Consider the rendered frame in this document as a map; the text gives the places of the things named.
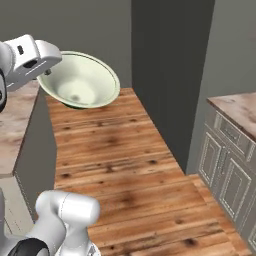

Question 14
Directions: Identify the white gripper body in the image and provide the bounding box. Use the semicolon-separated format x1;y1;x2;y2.
34;39;64;77

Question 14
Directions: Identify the tall dark grey cabinet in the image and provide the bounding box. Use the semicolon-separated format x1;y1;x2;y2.
131;0;216;175

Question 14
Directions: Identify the pale green bowl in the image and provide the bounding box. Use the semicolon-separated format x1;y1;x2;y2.
36;50;121;111

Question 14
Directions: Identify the grey island with marble top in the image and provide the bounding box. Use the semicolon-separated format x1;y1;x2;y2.
0;79;58;234

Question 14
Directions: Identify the grey cupboard run, marble top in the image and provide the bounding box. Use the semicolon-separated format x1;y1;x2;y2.
196;92;256;255

